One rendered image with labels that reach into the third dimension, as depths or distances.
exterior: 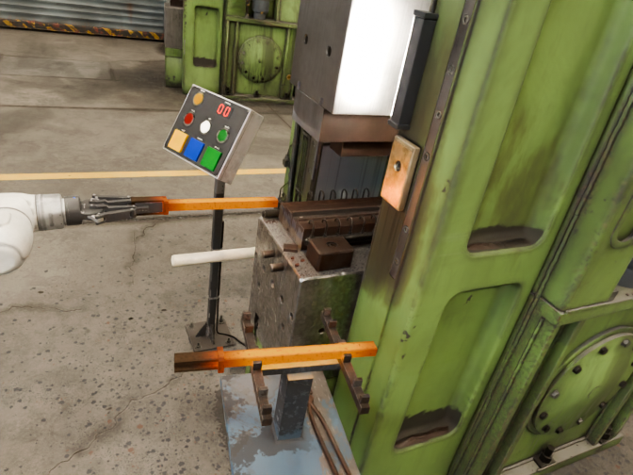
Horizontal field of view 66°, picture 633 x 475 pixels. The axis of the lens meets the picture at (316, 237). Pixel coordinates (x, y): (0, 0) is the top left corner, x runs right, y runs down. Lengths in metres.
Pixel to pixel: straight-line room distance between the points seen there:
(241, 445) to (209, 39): 5.46
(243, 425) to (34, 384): 1.28
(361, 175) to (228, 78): 4.63
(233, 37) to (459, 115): 5.24
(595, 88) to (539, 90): 0.16
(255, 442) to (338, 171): 0.95
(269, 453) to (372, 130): 0.90
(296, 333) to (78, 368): 1.20
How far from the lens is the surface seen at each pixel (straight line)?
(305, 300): 1.45
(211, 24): 6.29
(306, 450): 1.31
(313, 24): 1.43
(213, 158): 1.85
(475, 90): 1.10
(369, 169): 1.83
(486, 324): 1.64
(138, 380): 2.36
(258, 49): 6.26
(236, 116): 1.85
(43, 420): 2.29
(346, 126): 1.40
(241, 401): 1.38
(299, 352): 1.14
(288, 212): 1.59
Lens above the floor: 1.72
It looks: 30 degrees down
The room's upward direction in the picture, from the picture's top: 10 degrees clockwise
